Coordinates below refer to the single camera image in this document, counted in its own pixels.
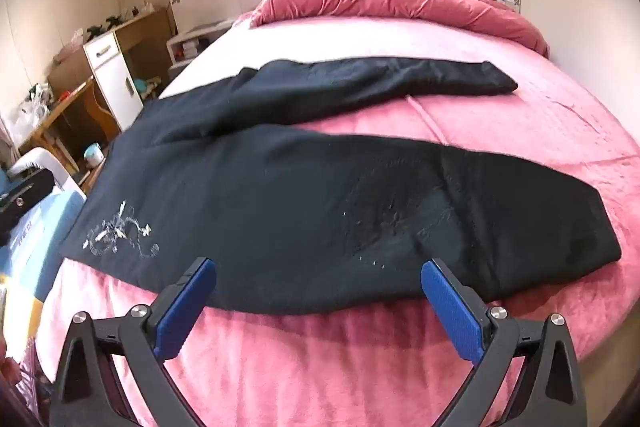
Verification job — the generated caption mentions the white chair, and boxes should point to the white chair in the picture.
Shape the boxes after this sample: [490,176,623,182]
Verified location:
[7,147,88,208]

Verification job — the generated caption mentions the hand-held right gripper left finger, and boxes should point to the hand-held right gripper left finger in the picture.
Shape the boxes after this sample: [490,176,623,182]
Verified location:
[49,257,217,427]

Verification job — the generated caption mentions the pink plastic bag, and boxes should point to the pink plastic bag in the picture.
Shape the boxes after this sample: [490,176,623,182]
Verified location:
[52,29,87,64]

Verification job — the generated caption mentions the pink velvet bed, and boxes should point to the pink velvet bed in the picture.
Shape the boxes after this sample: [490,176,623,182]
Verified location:
[37,9,640,427]

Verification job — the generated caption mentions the low wooden table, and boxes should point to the low wooden table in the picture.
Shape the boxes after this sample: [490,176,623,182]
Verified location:
[20,77,126,190]

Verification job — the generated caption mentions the light blue box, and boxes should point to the light blue box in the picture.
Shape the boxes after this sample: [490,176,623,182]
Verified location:
[0,192,86,308]

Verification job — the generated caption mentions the black pants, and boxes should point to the black pants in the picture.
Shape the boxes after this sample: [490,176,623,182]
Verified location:
[59,59,622,315]

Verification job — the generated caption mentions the white cabinet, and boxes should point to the white cabinet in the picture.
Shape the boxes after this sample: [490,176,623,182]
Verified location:
[82,29,146,132]

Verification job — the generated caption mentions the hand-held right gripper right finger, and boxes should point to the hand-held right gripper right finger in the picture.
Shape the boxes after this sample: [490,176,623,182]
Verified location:
[420,258,587,427]

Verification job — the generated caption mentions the white grey nightstand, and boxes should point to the white grey nightstand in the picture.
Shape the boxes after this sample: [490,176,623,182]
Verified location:
[166,19,236,80]

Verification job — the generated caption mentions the clear plastic bag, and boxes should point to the clear plastic bag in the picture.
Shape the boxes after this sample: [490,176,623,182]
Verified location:
[10,99,51,144]

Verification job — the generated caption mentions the brown wooden desk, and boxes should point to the brown wooden desk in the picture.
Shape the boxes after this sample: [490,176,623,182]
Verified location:
[47,7,177,100]

